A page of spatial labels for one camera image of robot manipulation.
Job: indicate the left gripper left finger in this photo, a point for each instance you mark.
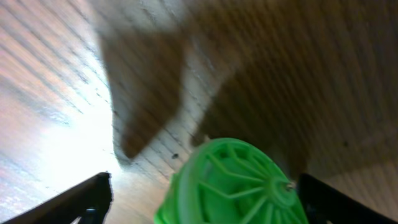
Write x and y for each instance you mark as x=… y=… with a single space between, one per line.
x=87 y=202

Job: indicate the green plastic wheel toy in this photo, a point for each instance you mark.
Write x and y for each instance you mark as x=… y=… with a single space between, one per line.
x=227 y=180

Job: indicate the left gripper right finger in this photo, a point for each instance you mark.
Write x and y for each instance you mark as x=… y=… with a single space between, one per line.
x=323 y=204

